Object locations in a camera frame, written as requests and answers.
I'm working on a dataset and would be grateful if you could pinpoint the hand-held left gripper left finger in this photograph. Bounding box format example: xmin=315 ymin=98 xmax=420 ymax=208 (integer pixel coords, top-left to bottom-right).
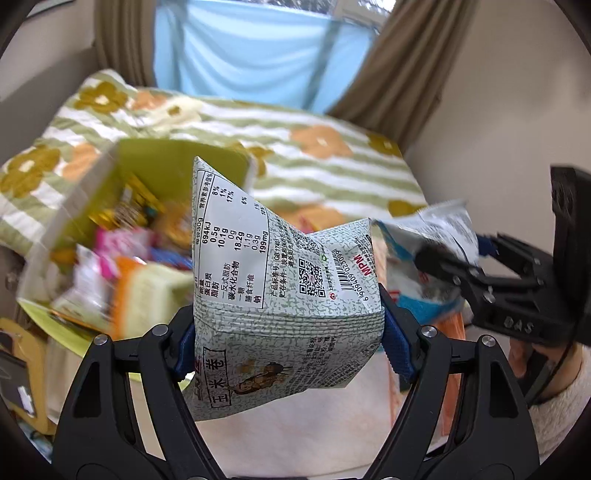
xmin=53 ymin=305 xmax=218 ymax=480

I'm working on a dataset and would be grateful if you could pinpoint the green cardboard box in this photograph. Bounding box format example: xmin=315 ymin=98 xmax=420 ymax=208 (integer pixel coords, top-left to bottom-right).
xmin=16 ymin=138 xmax=259 ymax=384

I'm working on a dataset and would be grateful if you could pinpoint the speckled grey snack packet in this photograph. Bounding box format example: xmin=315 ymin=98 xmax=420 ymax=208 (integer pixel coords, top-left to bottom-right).
xmin=190 ymin=156 xmax=384 ymax=422

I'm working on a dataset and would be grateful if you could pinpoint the yellow black snack packet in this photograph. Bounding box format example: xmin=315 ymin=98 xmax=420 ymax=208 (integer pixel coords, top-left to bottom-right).
xmin=92 ymin=173 xmax=162 ymax=232

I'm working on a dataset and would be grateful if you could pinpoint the pink white snack packet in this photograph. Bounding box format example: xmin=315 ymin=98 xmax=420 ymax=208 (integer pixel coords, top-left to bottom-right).
xmin=95 ymin=228 xmax=155 ymax=278

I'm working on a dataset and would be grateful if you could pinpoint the purple snack packet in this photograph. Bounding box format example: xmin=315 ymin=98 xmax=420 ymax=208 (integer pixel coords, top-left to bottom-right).
xmin=150 ymin=247 xmax=192 ymax=271

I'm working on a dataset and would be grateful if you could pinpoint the pale green snack packet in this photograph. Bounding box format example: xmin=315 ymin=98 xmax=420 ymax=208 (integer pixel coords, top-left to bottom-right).
xmin=124 ymin=265 xmax=195 ymax=340

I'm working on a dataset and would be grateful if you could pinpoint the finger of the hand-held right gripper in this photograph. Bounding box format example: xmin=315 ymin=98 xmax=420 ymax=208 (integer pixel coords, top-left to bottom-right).
xmin=475 ymin=232 xmax=552 ymax=282
xmin=412 ymin=244 xmax=490 ymax=305

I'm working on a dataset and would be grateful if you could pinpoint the brown cardboard bag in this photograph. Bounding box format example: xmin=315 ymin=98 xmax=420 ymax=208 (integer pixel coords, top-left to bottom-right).
xmin=0 ymin=316 xmax=51 ymax=437

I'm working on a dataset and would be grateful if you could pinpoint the window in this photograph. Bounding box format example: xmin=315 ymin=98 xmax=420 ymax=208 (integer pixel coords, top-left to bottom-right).
xmin=249 ymin=0 xmax=398 ymax=21

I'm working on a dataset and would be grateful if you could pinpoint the orange snack packet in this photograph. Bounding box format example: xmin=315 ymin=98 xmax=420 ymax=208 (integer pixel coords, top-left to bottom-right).
xmin=113 ymin=256 xmax=139 ymax=333

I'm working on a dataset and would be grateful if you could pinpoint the person's right hand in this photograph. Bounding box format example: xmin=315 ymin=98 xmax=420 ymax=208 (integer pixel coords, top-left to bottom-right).
xmin=508 ymin=339 xmax=585 ymax=407

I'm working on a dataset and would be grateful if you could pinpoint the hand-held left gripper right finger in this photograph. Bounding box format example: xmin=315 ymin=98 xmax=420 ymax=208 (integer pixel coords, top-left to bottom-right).
xmin=365 ymin=284 xmax=541 ymax=480

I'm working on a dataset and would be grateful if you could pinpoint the light blue cloth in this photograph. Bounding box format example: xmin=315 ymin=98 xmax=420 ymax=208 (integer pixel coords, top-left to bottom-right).
xmin=152 ymin=0 xmax=384 ymax=114

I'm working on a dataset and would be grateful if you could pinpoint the brown curtain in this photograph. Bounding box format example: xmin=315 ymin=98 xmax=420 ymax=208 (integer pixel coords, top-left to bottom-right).
xmin=325 ymin=0 xmax=481 ymax=148
xmin=92 ymin=0 xmax=160 ymax=88

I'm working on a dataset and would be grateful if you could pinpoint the waffle snack packet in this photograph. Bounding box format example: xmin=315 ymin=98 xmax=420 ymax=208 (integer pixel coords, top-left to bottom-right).
xmin=157 ymin=203 xmax=195 ymax=245

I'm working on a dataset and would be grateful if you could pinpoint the floral striped quilt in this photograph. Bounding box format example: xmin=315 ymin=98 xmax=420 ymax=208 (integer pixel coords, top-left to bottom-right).
xmin=0 ymin=69 xmax=428 ymax=259

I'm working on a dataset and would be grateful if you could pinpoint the silver blue snack packet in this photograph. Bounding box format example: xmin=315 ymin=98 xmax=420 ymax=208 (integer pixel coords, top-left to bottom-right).
xmin=372 ymin=199 xmax=481 ymax=319

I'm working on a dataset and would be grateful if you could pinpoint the grey headboard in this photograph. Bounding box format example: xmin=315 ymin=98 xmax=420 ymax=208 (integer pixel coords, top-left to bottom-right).
xmin=0 ymin=44 xmax=107 ymax=167

